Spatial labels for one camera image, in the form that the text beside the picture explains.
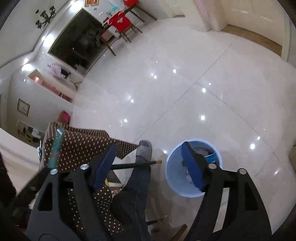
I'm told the coat rack with clothes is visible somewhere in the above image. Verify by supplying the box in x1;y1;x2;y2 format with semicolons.
47;63;71;79

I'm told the pink door curtain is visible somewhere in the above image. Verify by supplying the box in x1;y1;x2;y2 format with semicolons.
194;0;226;31

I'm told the newspaper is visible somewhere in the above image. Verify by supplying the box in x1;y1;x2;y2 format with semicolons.
193;147;214;158

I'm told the black chandelier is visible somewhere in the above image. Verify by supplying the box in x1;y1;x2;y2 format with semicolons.
35;6;56;29

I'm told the red gold diamond decoration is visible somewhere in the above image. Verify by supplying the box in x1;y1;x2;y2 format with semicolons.
84;0;99;7

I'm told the blue white carton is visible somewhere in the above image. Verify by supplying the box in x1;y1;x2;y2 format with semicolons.
204;152;219;164

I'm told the wooden dining table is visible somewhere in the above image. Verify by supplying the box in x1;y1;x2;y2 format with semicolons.
97;1;157;56

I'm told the cream panel door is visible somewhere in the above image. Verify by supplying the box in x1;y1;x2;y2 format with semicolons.
221;0;285;45

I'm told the blue jeans leg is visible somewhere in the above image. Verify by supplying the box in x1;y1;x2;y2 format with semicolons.
110;165;151;241

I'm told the brown polka dot tablecloth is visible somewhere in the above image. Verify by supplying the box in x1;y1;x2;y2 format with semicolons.
41;121;138;235

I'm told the red brown bench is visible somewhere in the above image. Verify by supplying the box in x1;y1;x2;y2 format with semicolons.
57;111;70;125

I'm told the chair with red cover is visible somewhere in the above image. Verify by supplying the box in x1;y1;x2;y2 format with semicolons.
107;11;142;43

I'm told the small clear wrapper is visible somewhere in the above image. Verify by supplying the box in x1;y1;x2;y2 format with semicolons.
47;128;65;169

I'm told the grey slipper foot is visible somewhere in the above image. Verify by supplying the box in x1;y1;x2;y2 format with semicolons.
135;140;152;162

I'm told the framed picture left wall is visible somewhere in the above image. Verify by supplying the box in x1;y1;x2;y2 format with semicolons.
17;99;30;116

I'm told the red gift bag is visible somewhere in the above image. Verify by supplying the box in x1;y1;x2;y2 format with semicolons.
122;0;138;8

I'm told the white shoe rack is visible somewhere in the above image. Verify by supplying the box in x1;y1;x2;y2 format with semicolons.
16;120;45;148

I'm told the light blue trash bucket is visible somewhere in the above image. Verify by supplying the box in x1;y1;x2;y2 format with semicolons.
164;138;223;198

